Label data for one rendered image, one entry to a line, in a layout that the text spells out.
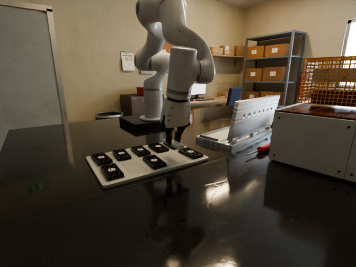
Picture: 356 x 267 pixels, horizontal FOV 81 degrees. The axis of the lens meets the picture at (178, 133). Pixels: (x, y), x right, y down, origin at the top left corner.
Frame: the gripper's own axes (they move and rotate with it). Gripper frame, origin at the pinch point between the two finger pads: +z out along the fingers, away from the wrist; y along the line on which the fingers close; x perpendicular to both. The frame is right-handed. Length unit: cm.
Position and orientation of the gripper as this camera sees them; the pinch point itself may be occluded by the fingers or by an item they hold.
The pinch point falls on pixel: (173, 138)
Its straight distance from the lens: 77.9
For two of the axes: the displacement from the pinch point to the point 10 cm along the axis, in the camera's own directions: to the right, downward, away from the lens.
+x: 5.5, 4.2, -7.3
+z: -1.2, 9.0, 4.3
